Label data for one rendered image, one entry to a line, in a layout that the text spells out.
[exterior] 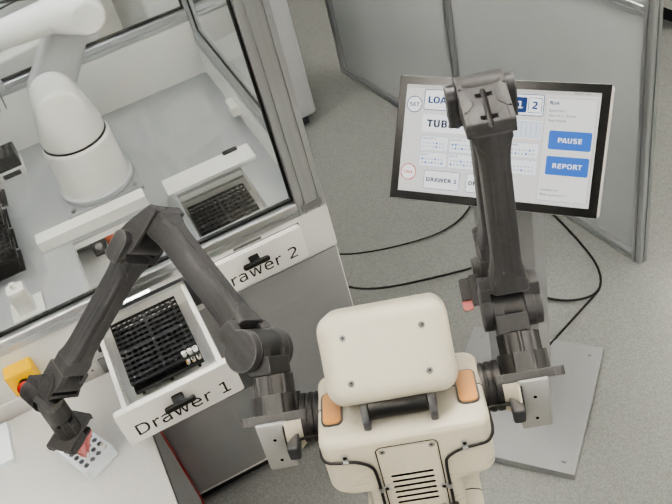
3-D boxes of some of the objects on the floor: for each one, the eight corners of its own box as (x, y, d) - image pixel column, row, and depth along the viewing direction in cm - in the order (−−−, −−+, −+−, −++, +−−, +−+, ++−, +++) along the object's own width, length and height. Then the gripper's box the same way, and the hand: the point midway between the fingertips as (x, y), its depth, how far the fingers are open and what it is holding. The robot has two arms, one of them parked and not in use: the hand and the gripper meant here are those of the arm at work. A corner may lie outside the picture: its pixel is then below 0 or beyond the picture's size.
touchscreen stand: (574, 480, 254) (570, 237, 185) (433, 447, 272) (380, 215, 203) (603, 353, 284) (608, 104, 216) (474, 331, 303) (441, 95, 234)
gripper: (60, 437, 181) (86, 475, 192) (83, 399, 188) (108, 438, 199) (34, 432, 184) (62, 470, 194) (58, 394, 190) (84, 433, 201)
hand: (84, 452), depth 196 cm, fingers closed, pressing on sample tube
